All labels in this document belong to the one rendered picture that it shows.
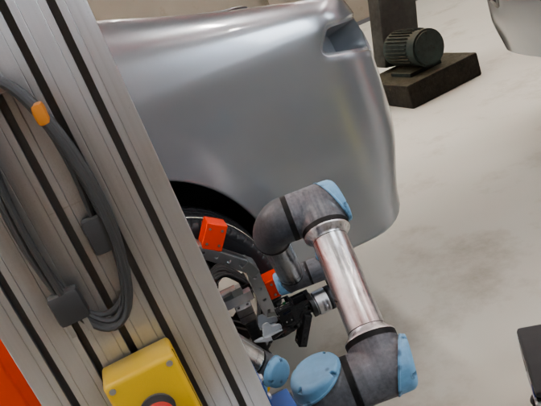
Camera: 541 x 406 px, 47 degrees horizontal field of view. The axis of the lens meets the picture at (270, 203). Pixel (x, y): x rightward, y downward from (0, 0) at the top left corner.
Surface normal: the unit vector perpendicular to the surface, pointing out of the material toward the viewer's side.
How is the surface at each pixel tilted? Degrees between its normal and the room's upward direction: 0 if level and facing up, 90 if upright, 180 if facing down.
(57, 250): 90
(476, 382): 0
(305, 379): 8
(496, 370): 0
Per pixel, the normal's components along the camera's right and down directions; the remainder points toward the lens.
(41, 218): 0.29, 0.25
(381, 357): -0.16, -0.51
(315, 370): -0.47, -0.82
